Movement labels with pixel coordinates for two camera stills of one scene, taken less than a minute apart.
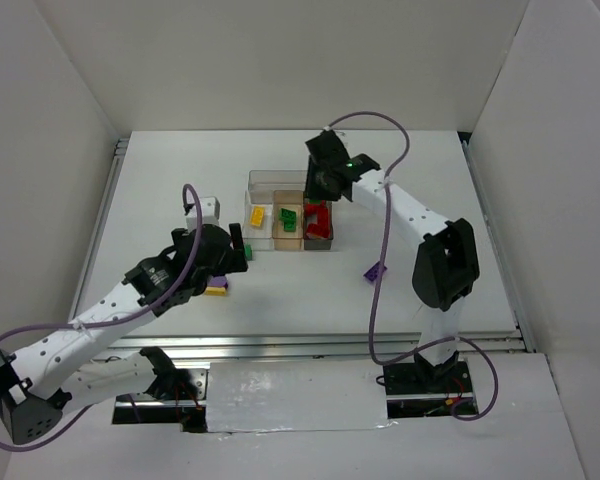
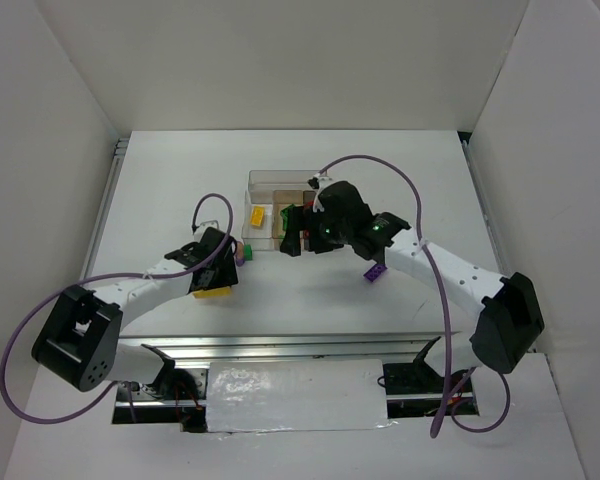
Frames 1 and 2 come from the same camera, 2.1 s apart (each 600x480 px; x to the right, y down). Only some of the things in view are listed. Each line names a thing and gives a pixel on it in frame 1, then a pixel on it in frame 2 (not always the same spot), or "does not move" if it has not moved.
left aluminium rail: [121, 150] does not move
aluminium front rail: [300, 345] does not move
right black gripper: [318, 187] → [291, 231]
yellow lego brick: [257, 216] does not move
